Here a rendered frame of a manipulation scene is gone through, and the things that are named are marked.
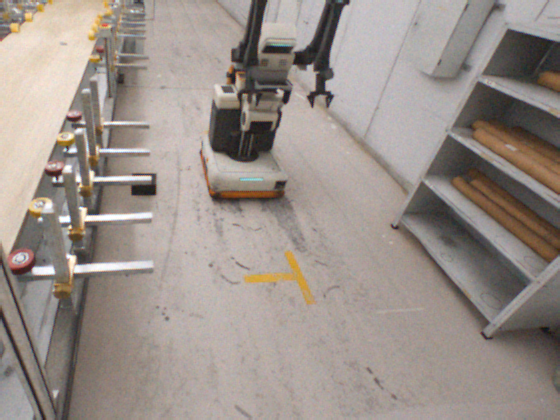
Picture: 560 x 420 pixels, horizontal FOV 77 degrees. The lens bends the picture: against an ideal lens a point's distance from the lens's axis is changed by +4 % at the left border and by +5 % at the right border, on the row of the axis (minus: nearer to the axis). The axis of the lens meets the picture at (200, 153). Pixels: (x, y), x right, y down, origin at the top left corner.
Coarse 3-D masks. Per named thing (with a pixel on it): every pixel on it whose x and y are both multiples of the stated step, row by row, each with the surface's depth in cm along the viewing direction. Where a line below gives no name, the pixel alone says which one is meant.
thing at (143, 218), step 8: (88, 216) 135; (96, 216) 135; (104, 216) 136; (112, 216) 136; (120, 216) 136; (128, 216) 137; (136, 216) 137; (144, 216) 137; (40, 224) 130; (64, 224) 132; (88, 224) 134; (96, 224) 135; (104, 224) 135; (112, 224) 136; (120, 224) 136
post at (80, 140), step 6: (78, 132) 134; (84, 132) 137; (78, 138) 135; (84, 138) 137; (78, 144) 137; (84, 144) 137; (78, 150) 138; (84, 150) 139; (78, 156) 140; (84, 156) 140; (78, 162) 142; (84, 162) 142; (84, 168) 144; (84, 174) 145; (84, 180) 147; (84, 198) 153; (90, 198) 153; (84, 204) 155; (90, 204) 155
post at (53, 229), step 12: (48, 204) 92; (48, 216) 91; (48, 228) 94; (60, 228) 98; (48, 240) 96; (60, 240) 98; (60, 252) 100; (60, 264) 102; (60, 276) 105; (72, 300) 114
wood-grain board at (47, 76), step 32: (64, 0) 447; (96, 0) 466; (32, 32) 313; (64, 32) 322; (0, 64) 241; (32, 64) 246; (64, 64) 252; (0, 96) 199; (32, 96) 203; (64, 96) 207; (0, 128) 170; (32, 128) 173; (0, 160) 148; (32, 160) 150; (0, 192) 131; (32, 192) 133; (0, 224) 118
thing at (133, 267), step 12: (96, 264) 115; (108, 264) 115; (120, 264) 116; (132, 264) 116; (144, 264) 117; (24, 276) 109; (36, 276) 110; (48, 276) 111; (84, 276) 113; (96, 276) 114
